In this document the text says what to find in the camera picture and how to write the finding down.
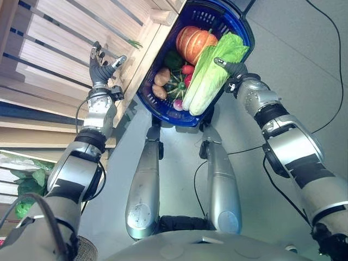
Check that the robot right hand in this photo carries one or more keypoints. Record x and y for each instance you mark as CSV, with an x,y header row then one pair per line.
x,y
236,69

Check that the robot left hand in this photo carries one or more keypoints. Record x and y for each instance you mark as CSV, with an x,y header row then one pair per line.
x,y
97,71

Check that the green napa cabbage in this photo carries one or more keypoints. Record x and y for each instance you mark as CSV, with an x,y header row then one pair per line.
x,y
206,79

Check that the blue plastic shopping basket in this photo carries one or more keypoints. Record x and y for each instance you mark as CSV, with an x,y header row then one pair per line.
x,y
160,108

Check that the robot left arm silver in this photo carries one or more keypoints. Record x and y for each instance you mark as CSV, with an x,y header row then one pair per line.
x,y
95,114

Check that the robot right arm silver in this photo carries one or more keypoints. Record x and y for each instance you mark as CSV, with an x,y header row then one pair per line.
x,y
293,152

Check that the small green vegetable piece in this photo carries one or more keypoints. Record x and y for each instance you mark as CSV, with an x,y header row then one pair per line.
x,y
135,43

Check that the red tomato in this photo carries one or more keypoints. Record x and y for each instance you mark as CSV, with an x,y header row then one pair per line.
x,y
187,69

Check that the red chili pepper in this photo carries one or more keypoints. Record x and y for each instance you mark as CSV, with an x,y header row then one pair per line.
x,y
188,80

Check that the orange pumpkin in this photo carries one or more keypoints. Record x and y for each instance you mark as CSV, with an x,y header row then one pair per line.
x,y
191,44

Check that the wooden slatted display crate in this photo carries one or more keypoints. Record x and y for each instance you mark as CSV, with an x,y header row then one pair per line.
x,y
54,40

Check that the green striped squash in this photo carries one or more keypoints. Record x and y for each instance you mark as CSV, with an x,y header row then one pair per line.
x,y
175,87

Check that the dark green bell pepper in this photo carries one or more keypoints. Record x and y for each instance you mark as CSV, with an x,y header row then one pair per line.
x,y
172,59

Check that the brown potato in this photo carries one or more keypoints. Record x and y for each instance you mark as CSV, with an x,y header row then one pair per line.
x,y
162,77
160,92

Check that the purple radish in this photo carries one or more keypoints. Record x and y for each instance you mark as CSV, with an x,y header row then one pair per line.
x,y
178,105

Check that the robot right leg silver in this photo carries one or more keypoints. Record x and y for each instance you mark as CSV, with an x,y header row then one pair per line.
x,y
221,179

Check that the robot leg silver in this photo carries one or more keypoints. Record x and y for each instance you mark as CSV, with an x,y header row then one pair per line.
x,y
221,179
144,185

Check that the robot left leg silver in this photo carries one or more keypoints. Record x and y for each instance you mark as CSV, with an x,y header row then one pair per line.
x,y
144,185

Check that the green leafy vegetable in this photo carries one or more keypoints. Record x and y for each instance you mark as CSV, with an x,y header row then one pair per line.
x,y
31,185

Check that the robot torso silver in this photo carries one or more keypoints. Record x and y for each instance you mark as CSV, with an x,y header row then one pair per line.
x,y
190,247

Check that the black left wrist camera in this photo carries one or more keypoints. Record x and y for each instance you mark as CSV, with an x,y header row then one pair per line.
x,y
117,93

